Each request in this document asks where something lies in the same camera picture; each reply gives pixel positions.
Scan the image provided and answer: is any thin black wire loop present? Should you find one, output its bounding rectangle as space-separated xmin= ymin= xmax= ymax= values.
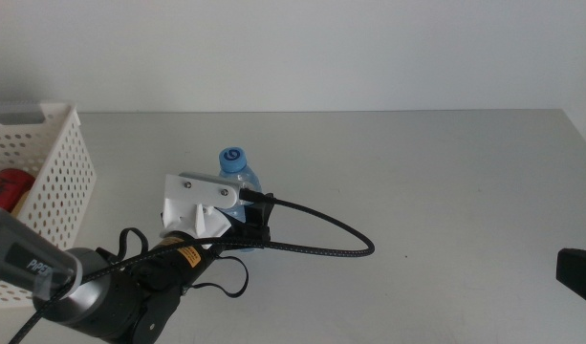
xmin=96 ymin=226 xmax=250 ymax=300

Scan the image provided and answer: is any clear water bottle blue cap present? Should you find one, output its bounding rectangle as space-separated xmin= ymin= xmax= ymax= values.
xmin=217 ymin=145 xmax=265 ymax=253

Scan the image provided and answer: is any red soda can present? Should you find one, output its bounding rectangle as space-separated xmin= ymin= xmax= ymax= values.
xmin=0 ymin=167 xmax=37 ymax=214

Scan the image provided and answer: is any white perforated plastic basket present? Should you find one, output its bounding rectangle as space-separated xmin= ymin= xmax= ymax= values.
xmin=0 ymin=99 xmax=98 ymax=310

